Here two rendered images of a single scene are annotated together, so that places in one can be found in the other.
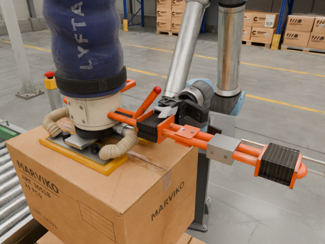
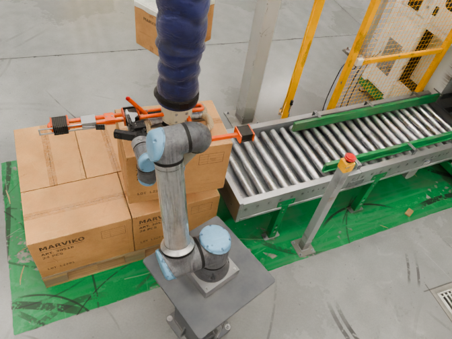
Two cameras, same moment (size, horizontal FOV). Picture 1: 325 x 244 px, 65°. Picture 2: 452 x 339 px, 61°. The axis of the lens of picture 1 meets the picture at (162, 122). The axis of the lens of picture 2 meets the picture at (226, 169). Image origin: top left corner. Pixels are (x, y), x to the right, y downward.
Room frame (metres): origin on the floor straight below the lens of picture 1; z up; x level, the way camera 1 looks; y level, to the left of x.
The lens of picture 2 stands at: (1.86, -1.07, 2.59)
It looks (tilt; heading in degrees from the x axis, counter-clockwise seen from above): 47 degrees down; 118
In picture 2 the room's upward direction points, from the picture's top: 11 degrees clockwise
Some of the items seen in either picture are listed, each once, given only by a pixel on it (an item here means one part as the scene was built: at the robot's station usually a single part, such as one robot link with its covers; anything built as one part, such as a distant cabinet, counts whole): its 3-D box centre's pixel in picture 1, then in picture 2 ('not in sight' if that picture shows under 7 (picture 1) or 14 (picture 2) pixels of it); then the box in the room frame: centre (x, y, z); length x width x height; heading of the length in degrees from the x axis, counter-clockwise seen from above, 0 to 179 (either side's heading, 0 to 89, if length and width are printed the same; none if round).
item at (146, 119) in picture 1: (155, 125); (130, 116); (0.67, 0.02, 1.20); 0.10 x 0.08 x 0.06; 147
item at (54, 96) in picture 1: (64, 139); (322, 209); (1.70, 0.78, 0.50); 0.07 x 0.07 x 1.00; 59
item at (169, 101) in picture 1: (176, 108); (138, 133); (0.79, -0.05, 1.20); 0.12 x 0.09 x 0.08; 149
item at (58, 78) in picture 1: (92, 74); (177, 93); (0.81, 0.23, 1.31); 0.23 x 0.23 x 0.04
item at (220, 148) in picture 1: (223, 148); (88, 122); (0.55, -0.16, 1.20); 0.07 x 0.07 x 0.04; 57
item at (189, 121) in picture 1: (195, 117); (148, 172); (0.94, -0.14, 1.09); 0.12 x 0.09 x 0.12; 61
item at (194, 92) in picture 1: (189, 99); (140, 144); (0.85, -0.10, 1.20); 0.09 x 0.05 x 0.10; 59
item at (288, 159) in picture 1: (278, 165); (60, 124); (0.47, -0.27, 1.21); 0.08 x 0.07 x 0.05; 57
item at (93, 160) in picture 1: (80, 144); not in sight; (0.73, 0.28, 1.09); 0.34 x 0.10 x 0.05; 57
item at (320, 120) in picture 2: not in sight; (368, 107); (1.53, 1.99, 0.60); 1.60 x 0.10 x 0.09; 59
